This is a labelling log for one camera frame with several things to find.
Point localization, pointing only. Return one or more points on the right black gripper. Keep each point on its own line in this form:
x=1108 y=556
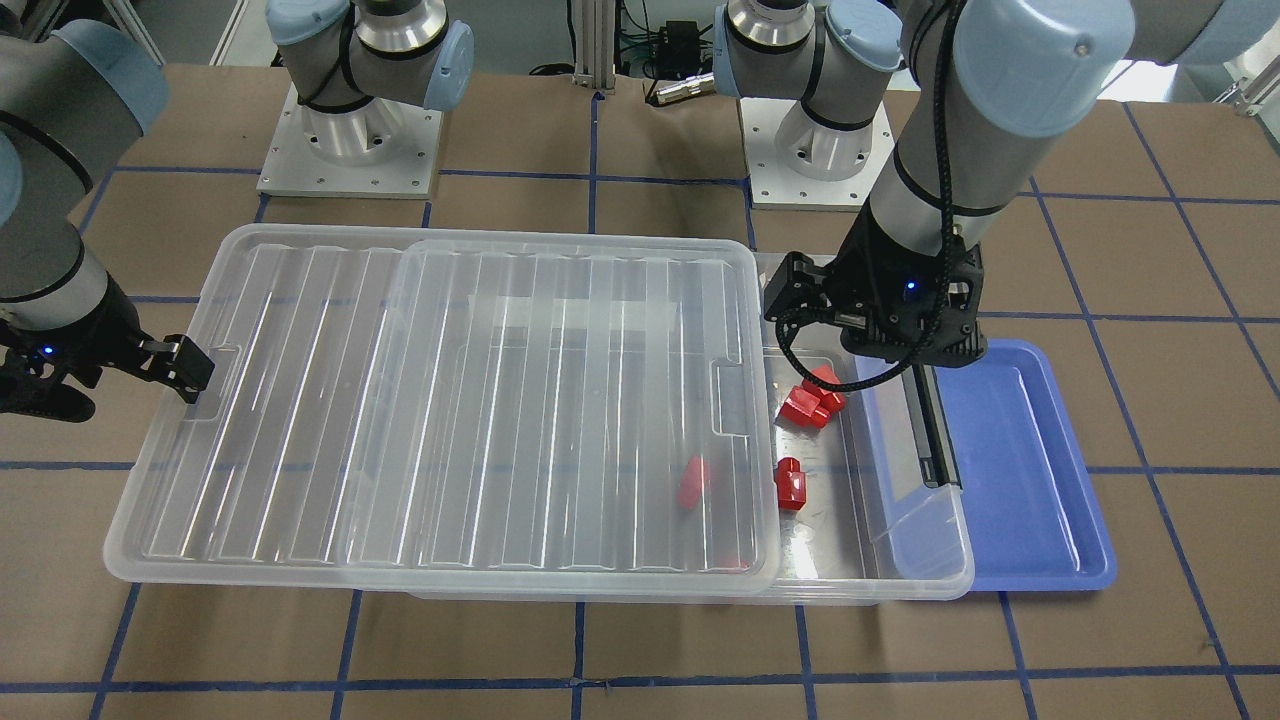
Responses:
x=92 y=338

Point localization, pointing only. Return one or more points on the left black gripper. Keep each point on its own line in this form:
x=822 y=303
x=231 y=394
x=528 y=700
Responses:
x=868 y=272

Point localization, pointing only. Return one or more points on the clear plastic box lid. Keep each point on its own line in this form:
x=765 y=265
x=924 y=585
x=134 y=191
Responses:
x=261 y=482

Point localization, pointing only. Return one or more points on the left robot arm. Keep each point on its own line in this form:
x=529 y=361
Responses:
x=1000 y=82

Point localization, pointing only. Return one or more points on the clear plastic storage box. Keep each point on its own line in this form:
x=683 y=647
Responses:
x=860 y=500

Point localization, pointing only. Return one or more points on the blue plastic tray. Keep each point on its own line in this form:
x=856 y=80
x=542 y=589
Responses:
x=1021 y=514

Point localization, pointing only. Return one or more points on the red block under lid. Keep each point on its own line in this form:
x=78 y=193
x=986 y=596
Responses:
x=695 y=483

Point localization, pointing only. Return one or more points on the black power adapter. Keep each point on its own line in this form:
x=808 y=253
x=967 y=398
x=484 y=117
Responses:
x=680 y=42

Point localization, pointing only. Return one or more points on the black box latch handle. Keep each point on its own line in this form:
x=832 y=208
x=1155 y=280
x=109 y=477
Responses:
x=934 y=446

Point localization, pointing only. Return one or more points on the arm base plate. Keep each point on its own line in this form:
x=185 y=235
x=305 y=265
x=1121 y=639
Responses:
x=796 y=165
x=386 y=150

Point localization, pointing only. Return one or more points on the aluminium frame post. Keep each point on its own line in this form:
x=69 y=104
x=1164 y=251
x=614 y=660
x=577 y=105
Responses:
x=594 y=39

